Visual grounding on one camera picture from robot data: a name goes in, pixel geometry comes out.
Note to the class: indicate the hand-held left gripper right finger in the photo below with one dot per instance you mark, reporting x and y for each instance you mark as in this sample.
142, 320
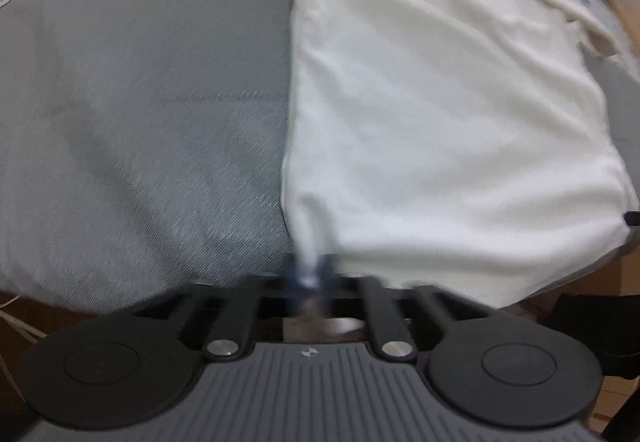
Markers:
327, 274

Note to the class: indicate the dark object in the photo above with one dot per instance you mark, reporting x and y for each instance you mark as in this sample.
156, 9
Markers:
595, 322

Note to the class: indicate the white shirt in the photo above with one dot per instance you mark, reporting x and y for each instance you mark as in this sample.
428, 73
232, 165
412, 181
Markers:
440, 121

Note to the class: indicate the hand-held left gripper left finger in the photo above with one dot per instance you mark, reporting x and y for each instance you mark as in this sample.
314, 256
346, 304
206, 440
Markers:
299, 278

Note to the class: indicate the wooden bed frame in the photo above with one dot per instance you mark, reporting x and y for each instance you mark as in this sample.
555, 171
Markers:
631, 11

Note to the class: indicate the grey bed sheet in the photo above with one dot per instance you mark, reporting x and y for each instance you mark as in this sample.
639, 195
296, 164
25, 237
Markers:
150, 131

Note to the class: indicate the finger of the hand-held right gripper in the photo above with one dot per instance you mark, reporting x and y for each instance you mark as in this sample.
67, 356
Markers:
634, 219

